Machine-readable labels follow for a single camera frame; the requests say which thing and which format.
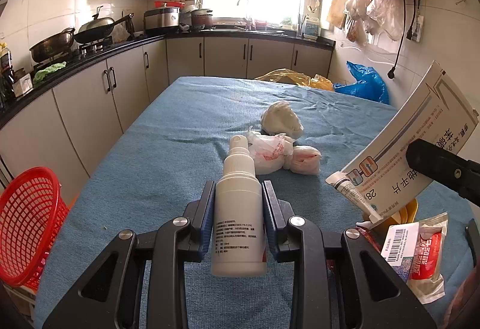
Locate red white sachet pack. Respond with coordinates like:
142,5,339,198
381,212,448,305

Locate long white medicine box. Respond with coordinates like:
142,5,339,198
342,61,479,218

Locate yellow plastic container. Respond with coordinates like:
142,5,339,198
373,198,418,236

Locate white ointment tube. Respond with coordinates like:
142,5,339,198
326,171,383,223

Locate white spray bottle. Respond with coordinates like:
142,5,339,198
211,135,267,278

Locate white red plastic bag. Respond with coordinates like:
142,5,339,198
247,128,321,175

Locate white tissue ball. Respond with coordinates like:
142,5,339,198
260,101,304,139

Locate lower kitchen cabinets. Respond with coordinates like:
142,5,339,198
0,36,335,202

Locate person's hand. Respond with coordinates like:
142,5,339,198
442,267,480,329

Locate red plastic basket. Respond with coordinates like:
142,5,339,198
1,166,69,292

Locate blue plastic bag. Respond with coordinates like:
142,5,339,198
334,61,390,104

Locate yellow plastic bag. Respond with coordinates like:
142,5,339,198
256,68,335,91

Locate hanging pink plastic bags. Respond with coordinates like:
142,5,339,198
344,0,405,43

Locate blue table cloth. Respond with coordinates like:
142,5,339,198
34,77,473,328

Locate green cloth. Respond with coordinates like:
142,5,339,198
32,61,67,85

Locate condiment bottles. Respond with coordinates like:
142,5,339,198
1,42,33,111

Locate black wok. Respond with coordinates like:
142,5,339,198
29,27,75,63

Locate wok with lid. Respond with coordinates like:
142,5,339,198
74,6,134,44

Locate silver rice cooker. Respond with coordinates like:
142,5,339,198
143,6,180,34

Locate brown pot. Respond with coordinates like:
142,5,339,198
190,8,213,29

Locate black power cable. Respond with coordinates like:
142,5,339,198
386,0,419,80

